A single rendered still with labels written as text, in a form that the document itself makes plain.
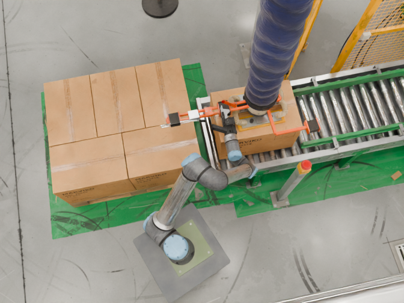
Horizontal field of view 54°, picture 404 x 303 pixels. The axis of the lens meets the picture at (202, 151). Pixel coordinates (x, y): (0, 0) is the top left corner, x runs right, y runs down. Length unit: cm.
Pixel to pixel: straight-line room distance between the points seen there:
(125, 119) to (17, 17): 207
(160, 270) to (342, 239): 171
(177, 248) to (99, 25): 282
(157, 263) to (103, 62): 231
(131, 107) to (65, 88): 60
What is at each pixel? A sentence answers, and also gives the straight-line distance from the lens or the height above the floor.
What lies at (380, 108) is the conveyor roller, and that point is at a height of 55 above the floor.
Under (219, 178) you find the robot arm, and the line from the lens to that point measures 219.
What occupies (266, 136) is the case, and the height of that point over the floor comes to 90.
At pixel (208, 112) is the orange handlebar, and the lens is 273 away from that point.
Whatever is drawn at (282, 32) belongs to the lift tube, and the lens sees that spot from 195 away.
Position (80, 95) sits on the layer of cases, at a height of 54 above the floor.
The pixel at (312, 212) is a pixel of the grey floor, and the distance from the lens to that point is 375.
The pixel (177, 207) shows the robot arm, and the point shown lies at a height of 120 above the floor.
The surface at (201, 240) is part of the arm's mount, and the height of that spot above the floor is 78.
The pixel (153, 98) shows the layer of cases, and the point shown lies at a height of 54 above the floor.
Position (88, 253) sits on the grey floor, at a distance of 373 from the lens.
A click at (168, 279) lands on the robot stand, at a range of 283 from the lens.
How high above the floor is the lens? 357
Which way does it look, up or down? 71 degrees down
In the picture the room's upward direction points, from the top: 2 degrees counter-clockwise
